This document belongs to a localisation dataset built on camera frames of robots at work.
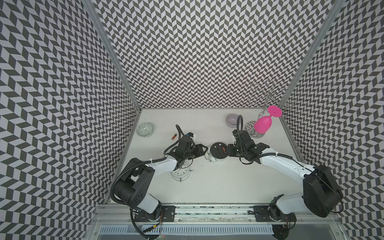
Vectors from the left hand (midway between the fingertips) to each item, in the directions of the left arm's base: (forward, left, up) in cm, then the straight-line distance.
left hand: (206, 150), depth 88 cm
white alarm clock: (-13, +14, -3) cm, 20 cm away
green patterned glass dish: (+19, +42, -4) cm, 46 cm away
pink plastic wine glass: (+8, -31, +15) cm, 35 cm away
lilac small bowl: (+27, -20, -5) cm, 34 cm away
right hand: (-2, -12, +1) cm, 12 cm away
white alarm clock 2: (+1, -8, -3) cm, 8 cm away
